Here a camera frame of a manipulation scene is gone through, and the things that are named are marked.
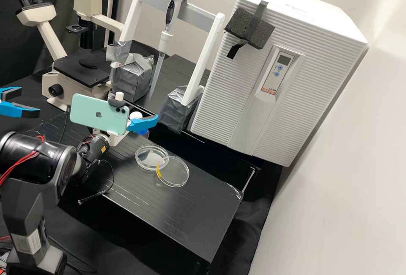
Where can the white incubator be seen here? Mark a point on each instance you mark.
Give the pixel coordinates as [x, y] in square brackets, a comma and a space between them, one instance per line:
[301, 8]

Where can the pipette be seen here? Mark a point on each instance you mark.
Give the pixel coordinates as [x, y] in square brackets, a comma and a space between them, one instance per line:
[165, 40]

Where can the cream microscope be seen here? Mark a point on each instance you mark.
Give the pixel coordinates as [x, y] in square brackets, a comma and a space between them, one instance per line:
[73, 75]

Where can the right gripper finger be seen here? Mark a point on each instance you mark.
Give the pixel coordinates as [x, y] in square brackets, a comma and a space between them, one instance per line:
[9, 92]

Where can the petri dish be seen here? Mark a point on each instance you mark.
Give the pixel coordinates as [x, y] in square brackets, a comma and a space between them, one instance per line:
[173, 172]

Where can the white-capped bottle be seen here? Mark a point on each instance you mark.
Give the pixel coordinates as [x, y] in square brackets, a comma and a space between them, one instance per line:
[135, 115]

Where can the petri dish lid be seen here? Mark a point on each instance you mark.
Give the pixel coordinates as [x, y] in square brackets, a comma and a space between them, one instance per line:
[149, 157]

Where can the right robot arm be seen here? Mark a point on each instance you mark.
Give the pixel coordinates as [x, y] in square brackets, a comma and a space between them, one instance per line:
[28, 160]

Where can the grey taped block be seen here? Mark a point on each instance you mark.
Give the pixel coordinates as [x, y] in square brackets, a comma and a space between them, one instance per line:
[130, 76]
[173, 110]

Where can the incubator door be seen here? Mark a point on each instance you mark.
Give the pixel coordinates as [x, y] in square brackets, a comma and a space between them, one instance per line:
[228, 97]

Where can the black platform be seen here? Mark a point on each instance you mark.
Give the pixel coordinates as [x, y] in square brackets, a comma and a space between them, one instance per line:
[158, 208]
[219, 164]

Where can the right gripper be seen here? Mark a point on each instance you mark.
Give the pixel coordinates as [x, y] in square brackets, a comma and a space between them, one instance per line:
[114, 138]

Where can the right wrist camera phone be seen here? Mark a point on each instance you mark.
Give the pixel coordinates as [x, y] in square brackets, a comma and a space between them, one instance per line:
[92, 114]

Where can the white pipette stand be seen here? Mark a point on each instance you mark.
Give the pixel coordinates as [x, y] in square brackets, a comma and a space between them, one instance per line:
[203, 62]

